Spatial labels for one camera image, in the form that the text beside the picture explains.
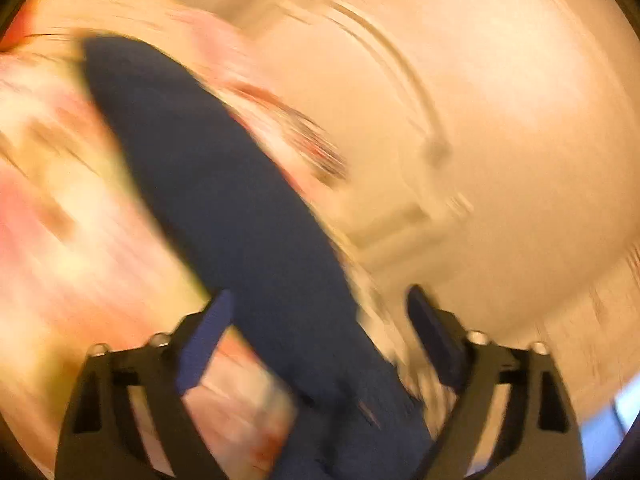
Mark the floral bed quilt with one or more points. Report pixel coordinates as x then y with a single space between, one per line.
75 240

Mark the navy blue quilted jacket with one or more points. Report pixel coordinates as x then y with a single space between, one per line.
240 220

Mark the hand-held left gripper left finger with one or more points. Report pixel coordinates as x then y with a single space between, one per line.
202 345

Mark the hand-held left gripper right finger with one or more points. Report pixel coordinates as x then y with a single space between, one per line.
440 340

